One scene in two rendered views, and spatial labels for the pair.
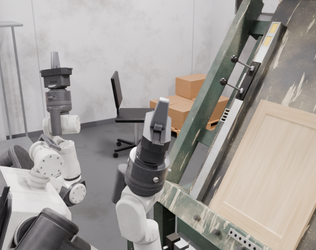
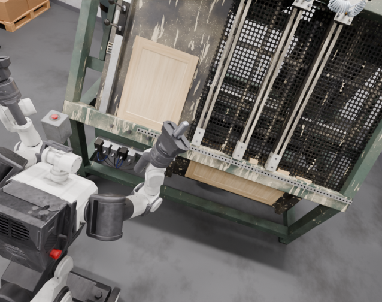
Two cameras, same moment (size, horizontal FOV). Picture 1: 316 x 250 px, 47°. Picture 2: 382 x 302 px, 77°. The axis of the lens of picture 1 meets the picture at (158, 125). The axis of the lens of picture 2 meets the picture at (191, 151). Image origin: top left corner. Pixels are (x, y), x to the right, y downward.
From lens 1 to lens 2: 63 cm
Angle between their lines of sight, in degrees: 54
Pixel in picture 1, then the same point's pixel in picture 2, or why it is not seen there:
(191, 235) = (109, 136)
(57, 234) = (121, 208)
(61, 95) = (11, 87)
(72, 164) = (35, 135)
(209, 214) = (120, 121)
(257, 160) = (143, 82)
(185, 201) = (97, 116)
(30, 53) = not seen: outside the picture
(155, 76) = not seen: outside the picture
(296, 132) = (166, 62)
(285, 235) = not seen: hidden behind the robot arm
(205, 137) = (93, 64)
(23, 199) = (74, 197)
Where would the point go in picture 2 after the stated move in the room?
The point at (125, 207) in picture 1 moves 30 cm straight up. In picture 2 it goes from (155, 177) to (169, 118)
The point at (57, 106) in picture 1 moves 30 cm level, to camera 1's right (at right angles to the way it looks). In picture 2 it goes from (11, 98) to (90, 79)
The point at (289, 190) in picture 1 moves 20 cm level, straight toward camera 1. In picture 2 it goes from (167, 99) to (176, 119)
